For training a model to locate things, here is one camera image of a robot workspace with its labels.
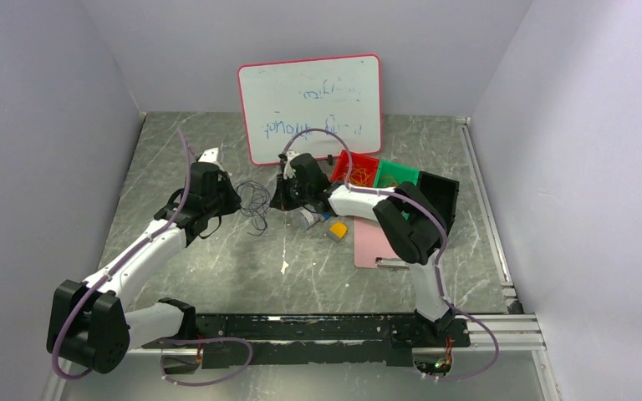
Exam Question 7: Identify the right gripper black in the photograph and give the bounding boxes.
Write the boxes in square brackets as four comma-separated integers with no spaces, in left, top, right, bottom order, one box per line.
[270,172,313,212]

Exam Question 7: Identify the yellow cable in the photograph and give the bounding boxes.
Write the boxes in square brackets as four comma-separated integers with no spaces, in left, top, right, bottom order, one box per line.
[340,165,375,188]

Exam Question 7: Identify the red plastic bin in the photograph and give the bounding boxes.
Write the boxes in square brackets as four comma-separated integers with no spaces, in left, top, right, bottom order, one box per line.
[329,150,380,187]

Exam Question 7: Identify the green plastic bin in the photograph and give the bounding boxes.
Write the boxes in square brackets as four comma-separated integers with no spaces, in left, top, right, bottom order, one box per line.
[373,160,420,188]

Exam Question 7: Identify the black plastic bin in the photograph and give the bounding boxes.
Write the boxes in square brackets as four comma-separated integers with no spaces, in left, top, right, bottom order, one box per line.
[417,170,460,234]

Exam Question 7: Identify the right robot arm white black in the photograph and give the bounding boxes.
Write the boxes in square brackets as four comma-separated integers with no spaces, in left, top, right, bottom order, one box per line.
[270,150,456,346]

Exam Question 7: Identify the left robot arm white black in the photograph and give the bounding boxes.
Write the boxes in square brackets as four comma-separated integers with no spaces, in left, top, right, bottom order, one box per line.
[46,161,241,379]

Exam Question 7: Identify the clear tape roll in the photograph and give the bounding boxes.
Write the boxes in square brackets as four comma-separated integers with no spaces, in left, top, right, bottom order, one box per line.
[292,208,323,230]

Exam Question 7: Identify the yellow eraser block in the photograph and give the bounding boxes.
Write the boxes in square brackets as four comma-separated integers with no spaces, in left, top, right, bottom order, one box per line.
[326,221,349,242]

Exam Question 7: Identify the pink clipboard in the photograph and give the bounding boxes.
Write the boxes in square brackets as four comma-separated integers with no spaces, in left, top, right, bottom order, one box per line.
[354,218,409,270]

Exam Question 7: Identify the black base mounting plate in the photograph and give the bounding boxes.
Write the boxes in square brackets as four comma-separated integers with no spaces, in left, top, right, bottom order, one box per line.
[143,312,471,368]

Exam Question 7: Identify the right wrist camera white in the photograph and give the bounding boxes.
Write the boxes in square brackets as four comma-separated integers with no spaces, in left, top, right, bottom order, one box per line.
[279,150,298,180]

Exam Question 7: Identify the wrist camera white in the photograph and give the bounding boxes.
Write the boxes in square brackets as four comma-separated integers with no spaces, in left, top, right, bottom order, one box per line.
[279,150,298,180]
[196,147,225,170]

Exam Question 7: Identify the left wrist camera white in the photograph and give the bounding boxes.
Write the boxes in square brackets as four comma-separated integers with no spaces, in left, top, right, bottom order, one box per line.
[196,147,225,170]

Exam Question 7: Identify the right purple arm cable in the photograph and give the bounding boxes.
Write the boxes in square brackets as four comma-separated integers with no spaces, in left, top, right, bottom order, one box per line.
[281,128,501,384]

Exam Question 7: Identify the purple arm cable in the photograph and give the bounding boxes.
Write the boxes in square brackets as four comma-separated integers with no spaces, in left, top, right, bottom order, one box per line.
[281,128,501,384]
[50,128,254,388]

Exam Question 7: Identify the whiteboard with pink frame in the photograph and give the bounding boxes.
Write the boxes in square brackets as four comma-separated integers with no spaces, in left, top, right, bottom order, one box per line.
[237,53,383,165]

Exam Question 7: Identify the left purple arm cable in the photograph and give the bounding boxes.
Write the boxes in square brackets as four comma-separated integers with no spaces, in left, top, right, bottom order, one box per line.
[50,128,254,388]

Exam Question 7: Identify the aluminium rail frame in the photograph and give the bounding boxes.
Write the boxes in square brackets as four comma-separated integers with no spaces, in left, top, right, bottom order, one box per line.
[48,304,561,400]

